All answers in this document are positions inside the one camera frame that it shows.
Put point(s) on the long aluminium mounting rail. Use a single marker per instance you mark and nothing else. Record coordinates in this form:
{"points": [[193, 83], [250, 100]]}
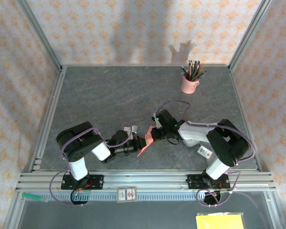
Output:
{"points": [[145, 179]]}

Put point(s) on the white card in clear sleeve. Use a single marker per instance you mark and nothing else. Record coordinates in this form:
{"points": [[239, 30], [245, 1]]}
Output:
{"points": [[205, 152]]}

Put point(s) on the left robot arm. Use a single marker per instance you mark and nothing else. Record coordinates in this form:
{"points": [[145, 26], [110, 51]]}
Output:
{"points": [[100, 151]]}

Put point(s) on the green marker pen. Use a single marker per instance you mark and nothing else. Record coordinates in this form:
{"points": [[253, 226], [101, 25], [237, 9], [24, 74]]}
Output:
{"points": [[32, 196]]}

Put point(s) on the aluminium frame post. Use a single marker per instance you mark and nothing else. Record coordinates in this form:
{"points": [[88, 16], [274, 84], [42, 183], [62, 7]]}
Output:
{"points": [[41, 35], [248, 35]]}

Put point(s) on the short aluminium frame leg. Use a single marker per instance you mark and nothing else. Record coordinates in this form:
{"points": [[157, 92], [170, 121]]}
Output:
{"points": [[13, 212], [272, 210]]}

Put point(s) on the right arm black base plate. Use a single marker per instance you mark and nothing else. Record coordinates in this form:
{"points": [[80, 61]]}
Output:
{"points": [[191, 182]]}

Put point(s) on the coloured pencil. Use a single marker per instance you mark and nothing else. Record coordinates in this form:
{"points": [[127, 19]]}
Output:
{"points": [[184, 71], [197, 68], [189, 68], [202, 74], [193, 68], [200, 70]]}

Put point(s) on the pink square paper sheet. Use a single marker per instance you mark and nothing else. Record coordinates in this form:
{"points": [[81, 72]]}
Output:
{"points": [[144, 149]]}

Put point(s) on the playing card box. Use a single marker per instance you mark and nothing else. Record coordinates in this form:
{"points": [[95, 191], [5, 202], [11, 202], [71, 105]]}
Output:
{"points": [[126, 195]]}

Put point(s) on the yellow paper pad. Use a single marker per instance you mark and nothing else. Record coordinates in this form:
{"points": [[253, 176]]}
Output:
{"points": [[219, 221]]}

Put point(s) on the pink pencil cup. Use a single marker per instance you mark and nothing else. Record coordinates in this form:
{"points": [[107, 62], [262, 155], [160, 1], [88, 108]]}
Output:
{"points": [[188, 87]]}

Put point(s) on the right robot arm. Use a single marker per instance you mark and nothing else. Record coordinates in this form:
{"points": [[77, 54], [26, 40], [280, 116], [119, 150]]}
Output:
{"points": [[195, 131]]}

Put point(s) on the aluminium table end rail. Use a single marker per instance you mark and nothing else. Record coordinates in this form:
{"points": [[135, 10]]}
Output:
{"points": [[145, 65]]}

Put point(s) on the aluminium table side rail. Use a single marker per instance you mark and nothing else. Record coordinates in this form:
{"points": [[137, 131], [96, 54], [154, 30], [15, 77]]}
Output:
{"points": [[53, 102], [240, 102]]}

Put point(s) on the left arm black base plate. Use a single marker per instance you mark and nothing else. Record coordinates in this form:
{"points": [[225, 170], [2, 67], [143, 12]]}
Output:
{"points": [[97, 181]]}

